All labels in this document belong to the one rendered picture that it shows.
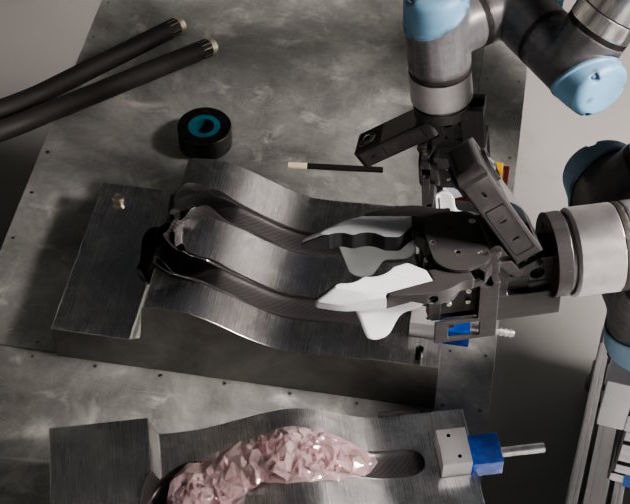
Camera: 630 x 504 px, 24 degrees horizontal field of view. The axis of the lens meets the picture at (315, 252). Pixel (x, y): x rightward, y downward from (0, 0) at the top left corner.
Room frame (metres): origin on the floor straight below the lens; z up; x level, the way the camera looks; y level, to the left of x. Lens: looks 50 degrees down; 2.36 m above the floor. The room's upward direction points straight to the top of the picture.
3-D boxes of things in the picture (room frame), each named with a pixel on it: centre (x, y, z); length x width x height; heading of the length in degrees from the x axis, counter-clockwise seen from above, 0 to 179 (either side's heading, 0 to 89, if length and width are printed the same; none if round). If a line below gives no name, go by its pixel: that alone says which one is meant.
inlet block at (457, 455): (0.94, -0.21, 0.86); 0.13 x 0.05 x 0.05; 97
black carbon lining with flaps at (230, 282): (1.20, 0.06, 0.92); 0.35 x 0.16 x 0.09; 80
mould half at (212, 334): (1.22, 0.07, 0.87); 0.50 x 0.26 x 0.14; 80
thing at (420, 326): (1.11, -0.19, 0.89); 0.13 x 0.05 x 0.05; 80
